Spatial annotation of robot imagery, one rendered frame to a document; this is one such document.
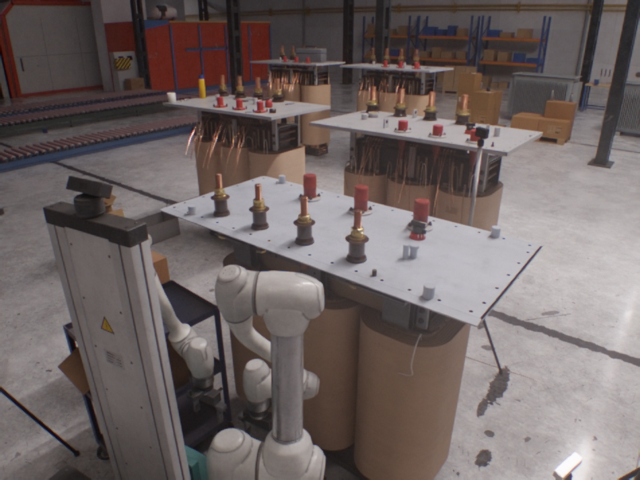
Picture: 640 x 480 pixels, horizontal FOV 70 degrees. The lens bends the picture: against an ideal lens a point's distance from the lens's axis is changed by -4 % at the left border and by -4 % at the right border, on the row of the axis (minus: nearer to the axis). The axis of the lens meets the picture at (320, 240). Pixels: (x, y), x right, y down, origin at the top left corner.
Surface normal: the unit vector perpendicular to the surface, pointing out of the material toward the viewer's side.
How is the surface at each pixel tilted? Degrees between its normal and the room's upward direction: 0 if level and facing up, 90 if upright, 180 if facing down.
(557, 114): 90
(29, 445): 0
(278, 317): 86
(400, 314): 90
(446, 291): 0
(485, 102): 90
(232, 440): 7
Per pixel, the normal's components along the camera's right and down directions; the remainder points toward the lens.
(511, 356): 0.00, -0.91
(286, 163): 0.78, 0.26
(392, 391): -0.62, 0.32
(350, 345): 0.44, 0.36
